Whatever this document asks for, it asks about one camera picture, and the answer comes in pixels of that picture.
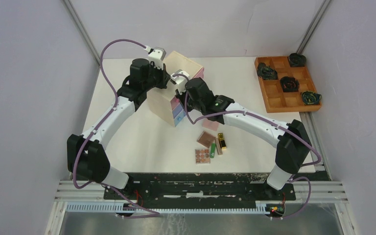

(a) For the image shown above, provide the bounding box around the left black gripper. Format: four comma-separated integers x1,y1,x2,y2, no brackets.
143,62,170,92

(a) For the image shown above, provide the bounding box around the pink drawer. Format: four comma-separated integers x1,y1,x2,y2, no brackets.
194,67,204,79
170,97,181,110

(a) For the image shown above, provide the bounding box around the purple wide drawer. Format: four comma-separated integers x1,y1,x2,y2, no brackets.
172,105,186,119

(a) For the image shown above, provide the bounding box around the cream drawer organizer cabinet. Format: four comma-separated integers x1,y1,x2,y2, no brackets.
147,51,203,127

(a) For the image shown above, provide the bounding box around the brown square blush compact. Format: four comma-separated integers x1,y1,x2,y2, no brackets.
197,131,215,148

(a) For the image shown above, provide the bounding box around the rose gold lipstick tube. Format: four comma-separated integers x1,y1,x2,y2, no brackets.
215,138,223,156

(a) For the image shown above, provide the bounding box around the eyeshadow palette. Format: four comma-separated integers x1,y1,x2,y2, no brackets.
195,149,211,165

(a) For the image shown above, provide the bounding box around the green lipstick tube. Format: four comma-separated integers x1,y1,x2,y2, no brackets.
210,143,216,158

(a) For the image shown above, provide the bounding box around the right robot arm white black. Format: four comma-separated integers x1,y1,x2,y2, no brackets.
171,73,313,200

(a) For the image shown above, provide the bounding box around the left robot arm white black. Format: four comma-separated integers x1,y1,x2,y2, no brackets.
67,58,170,199

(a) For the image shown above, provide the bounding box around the light blue bottom drawer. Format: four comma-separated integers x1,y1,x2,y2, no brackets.
174,114,185,127

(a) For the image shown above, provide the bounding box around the dark rolled cloth left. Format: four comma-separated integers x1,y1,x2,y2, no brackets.
257,63,278,80

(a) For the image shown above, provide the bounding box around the dark rolled cloth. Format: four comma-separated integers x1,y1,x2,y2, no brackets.
257,63,278,80
301,91,322,105
280,76,300,93
288,53,307,68

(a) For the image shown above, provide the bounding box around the orange wooden compartment tray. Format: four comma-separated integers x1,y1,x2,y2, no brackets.
255,56,322,113

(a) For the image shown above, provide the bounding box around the dark rolled cloth middle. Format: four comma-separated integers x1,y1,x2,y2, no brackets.
280,76,300,93

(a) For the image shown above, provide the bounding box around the dark rolled cloth back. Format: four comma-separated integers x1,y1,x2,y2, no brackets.
288,53,307,68

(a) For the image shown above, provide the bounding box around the dark rolled cloth front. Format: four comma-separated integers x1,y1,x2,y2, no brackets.
301,91,322,105

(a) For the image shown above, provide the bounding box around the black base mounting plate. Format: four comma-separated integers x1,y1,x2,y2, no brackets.
119,180,296,202

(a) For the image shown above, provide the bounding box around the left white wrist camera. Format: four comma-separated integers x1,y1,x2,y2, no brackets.
144,46,166,70

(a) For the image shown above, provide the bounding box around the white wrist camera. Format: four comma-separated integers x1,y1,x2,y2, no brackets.
170,70,190,86
144,46,166,70

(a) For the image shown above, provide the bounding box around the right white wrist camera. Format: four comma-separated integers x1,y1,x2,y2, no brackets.
170,70,190,86

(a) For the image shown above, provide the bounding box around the white slotted cable duct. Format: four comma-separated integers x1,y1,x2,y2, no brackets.
65,201,267,215

